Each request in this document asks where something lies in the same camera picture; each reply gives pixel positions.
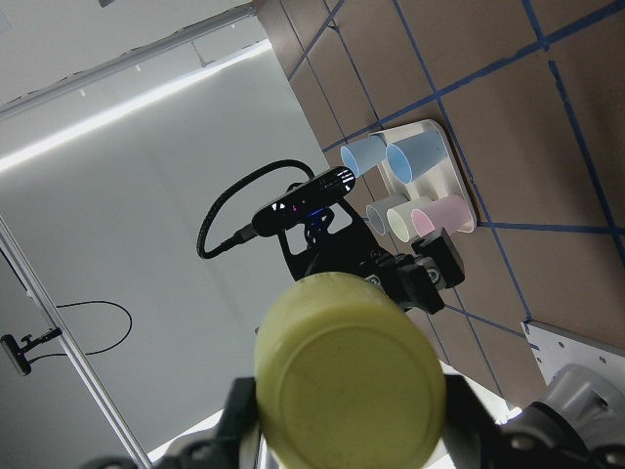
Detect grey cup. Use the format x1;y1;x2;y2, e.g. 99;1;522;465
365;194;408;235

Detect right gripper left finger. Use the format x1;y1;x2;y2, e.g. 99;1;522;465
165;377;259;468

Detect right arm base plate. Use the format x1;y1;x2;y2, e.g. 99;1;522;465
520;320;625;421

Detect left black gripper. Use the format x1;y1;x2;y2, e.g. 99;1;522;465
279;200;465;314

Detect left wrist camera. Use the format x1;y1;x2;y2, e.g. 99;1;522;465
196;159;355;260

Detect pink cup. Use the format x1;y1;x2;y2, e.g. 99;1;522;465
411;194;472;237

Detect blue rear cup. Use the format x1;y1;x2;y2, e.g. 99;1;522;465
386;131;447;185

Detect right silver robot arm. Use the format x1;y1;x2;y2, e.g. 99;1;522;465
156;364;624;468

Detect yellow ikea cup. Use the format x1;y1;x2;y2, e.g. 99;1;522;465
254;273;446;468

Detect black side camera on stand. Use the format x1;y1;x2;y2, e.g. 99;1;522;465
1;327;63;376

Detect beige cup tray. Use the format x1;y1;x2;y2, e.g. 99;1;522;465
370;119;478;234

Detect light blue front-left cup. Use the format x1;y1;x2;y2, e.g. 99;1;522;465
340;135;386;178

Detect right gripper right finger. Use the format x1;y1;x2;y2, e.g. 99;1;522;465
441;374;506;469

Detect cream cup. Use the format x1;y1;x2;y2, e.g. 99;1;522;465
387;197;432;242

